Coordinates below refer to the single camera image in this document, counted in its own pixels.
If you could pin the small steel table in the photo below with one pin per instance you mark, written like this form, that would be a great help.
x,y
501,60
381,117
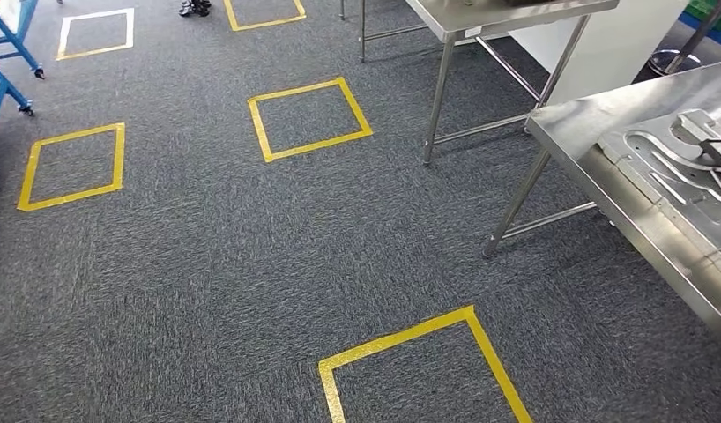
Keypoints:
x,y
483,20

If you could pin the chrome stanchion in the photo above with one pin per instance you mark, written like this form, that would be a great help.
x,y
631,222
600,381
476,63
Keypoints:
x,y
673,61

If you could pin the yellow floor tape square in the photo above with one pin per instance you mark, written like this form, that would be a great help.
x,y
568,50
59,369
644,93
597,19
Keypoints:
x,y
267,24
95,13
314,146

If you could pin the person's feet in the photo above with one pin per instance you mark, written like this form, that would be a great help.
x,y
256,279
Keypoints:
x,y
194,7

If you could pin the white cabinet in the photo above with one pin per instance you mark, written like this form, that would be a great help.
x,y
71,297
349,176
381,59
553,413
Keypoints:
x,y
617,52

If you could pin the green plastic crate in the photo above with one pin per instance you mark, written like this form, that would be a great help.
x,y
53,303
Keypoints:
x,y
696,7

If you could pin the steel workbench table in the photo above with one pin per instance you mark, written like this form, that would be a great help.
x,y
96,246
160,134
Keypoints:
x,y
658,233

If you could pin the black item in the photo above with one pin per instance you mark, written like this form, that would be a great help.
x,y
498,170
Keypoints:
x,y
530,2

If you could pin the aluminium fixture plate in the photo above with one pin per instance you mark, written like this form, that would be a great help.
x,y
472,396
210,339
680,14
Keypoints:
x,y
646,152

